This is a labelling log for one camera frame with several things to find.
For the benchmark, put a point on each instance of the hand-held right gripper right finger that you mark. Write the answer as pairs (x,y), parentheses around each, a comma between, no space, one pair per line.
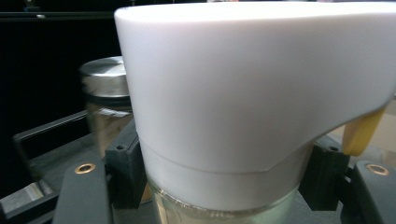
(323,177)

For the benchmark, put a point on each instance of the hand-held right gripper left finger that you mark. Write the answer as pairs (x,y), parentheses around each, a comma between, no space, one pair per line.
(126,174)

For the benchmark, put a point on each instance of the glass jar with metal lid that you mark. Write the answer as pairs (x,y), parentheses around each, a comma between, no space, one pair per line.
(104,81)

